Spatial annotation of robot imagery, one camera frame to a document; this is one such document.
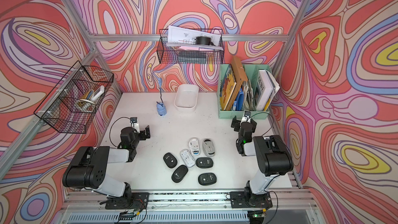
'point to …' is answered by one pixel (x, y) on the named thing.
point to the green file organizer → (251, 71)
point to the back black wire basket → (173, 54)
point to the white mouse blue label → (194, 144)
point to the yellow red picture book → (227, 87)
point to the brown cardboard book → (240, 75)
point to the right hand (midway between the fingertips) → (243, 120)
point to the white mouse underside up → (187, 157)
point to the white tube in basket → (100, 90)
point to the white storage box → (186, 97)
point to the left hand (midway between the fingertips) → (142, 126)
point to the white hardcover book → (266, 86)
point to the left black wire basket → (70, 106)
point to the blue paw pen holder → (161, 108)
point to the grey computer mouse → (208, 146)
